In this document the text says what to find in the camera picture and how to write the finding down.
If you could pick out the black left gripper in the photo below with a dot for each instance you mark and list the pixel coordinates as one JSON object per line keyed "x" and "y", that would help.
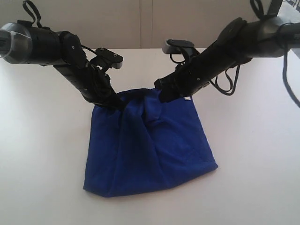
{"x": 93, "y": 84}

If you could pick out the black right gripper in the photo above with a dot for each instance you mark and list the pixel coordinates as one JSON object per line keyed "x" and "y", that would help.
{"x": 188, "y": 78}

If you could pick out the blue towel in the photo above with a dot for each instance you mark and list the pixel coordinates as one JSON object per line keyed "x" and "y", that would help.
{"x": 148, "y": 146}

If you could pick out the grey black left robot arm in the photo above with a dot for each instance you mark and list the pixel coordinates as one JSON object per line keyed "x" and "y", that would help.
{"x": 21, "y": 43}

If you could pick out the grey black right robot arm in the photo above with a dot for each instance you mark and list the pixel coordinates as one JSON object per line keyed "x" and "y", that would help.
{"x": 238, "y": 43}

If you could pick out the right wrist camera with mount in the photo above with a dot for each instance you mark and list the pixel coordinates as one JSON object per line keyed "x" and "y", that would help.
{"x": 180, "y": 47}

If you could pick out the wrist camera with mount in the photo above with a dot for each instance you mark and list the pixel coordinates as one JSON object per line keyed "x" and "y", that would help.
{"x": 180, "y": 47}
{"x": 106, "y": 58}

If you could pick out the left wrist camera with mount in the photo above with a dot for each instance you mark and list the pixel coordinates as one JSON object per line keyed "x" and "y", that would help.
{"x": 106, "y": 58}

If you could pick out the black window frame post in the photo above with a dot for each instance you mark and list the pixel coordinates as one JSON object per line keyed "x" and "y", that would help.
{"x": 274, "y": 7}

